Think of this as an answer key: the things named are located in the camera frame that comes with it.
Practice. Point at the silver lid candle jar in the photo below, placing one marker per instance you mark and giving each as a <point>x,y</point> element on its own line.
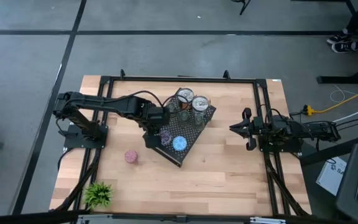
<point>200,102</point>

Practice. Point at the dark grey laptop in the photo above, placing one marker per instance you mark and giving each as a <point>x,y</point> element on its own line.
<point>353,186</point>

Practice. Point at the black aluminium table frame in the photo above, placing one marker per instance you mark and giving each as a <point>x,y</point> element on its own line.
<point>166,78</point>

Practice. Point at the green artificial plant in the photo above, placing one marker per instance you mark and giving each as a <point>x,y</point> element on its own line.
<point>98,195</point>

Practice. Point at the red patterned candle tin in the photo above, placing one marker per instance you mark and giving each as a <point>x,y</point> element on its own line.
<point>130,156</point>

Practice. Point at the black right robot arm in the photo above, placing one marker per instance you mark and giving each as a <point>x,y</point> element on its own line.
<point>306,130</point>

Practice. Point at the black desk bar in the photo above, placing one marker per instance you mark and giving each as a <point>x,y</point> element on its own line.
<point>331,152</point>

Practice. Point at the black perforated metal shelf riser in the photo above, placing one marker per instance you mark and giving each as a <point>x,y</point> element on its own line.
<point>194,134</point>

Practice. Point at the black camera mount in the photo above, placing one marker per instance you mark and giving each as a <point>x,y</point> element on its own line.
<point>181,218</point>

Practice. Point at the white printed carton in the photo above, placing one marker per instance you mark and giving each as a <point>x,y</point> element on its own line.
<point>329,179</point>

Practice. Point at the black stand leg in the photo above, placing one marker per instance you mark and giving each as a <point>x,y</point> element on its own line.
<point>245,7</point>

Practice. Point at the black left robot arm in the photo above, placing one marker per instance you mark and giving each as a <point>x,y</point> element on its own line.
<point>113,105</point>

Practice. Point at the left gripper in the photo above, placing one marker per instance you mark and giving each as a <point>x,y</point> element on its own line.
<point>155,116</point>

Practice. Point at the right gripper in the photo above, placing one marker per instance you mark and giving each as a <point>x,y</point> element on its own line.
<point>252,127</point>

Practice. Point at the black frame beam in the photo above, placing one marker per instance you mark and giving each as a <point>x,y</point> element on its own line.
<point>26,217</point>

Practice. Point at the silver metal bracket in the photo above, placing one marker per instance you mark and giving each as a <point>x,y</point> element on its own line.
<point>95,218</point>
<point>267,221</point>

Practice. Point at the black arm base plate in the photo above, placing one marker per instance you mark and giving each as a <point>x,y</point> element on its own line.
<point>73,143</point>
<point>291,148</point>

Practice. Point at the black desk foot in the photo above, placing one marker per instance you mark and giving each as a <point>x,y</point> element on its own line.
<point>337,80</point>

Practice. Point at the blue patterned candle tin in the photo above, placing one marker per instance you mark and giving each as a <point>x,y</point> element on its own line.
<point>179,143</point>

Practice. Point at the purple patterned candle tin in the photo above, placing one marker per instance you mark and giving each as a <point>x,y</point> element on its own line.
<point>166,137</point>

